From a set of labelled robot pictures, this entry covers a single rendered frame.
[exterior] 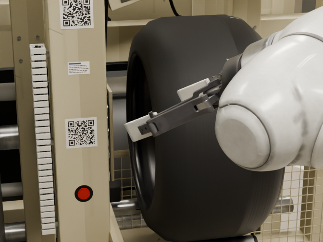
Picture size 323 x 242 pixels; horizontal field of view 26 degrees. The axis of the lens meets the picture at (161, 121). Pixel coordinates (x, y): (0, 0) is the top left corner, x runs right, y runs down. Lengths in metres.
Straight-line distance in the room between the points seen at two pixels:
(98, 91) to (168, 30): 0.22
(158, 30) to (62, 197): 0.47
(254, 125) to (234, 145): 0.04
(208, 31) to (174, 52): 0.12
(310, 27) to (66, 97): 0.92
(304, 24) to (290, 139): 0.19
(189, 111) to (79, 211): 0.85
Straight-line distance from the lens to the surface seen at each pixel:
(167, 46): 1.62
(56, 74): 1.64
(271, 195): 1.66
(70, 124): 1.67
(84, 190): 1.74
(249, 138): 0.70
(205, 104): 0.95
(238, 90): 0.71
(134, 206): 2.01
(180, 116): 0.96
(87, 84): 1.65
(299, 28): 0.83
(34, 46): 1.67
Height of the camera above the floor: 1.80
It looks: 19 degrees down
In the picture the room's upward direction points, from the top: straight up
